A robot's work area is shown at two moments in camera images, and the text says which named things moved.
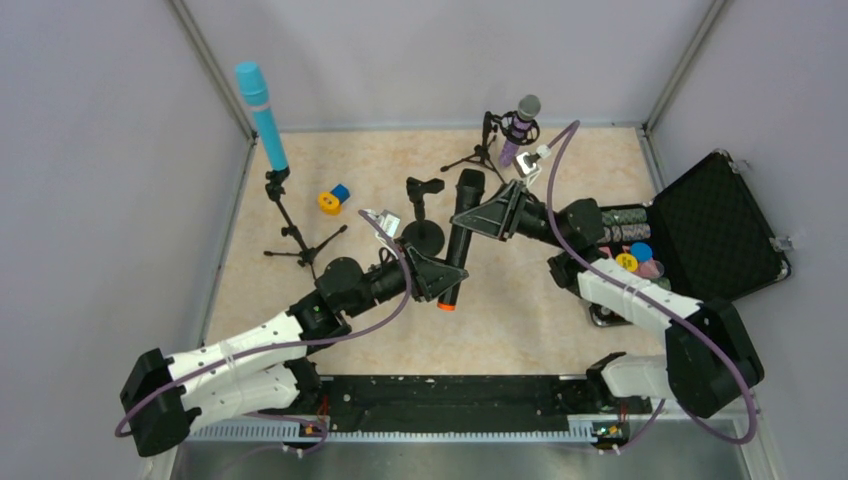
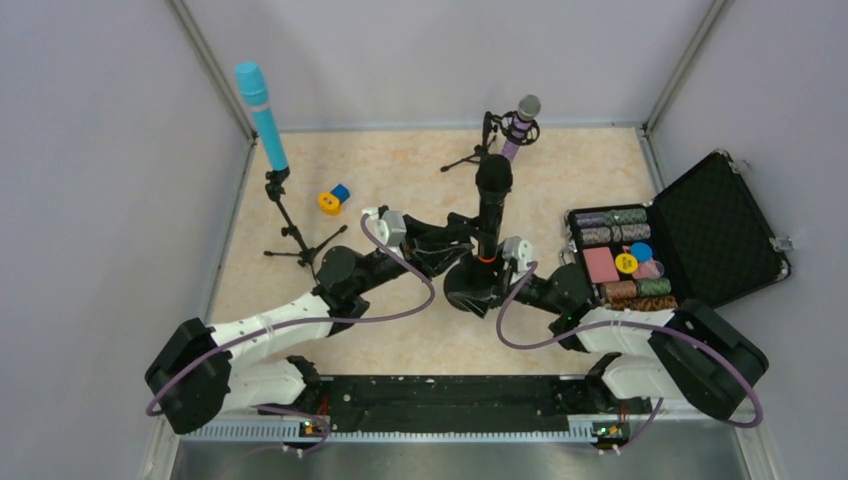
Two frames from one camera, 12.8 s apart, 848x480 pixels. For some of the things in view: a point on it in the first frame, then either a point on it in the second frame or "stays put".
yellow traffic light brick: [329, 203] stays put
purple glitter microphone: [529, 107] stays put
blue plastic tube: [255, 89] stays put
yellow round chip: [627, 262] stays put
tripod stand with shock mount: [513, 127] stays put
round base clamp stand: [422, 234] -> [475, 275]
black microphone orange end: [470, 193] -> [493, 180]
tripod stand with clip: [275, 190] stays put
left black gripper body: [411, 271] -> [419, 249]
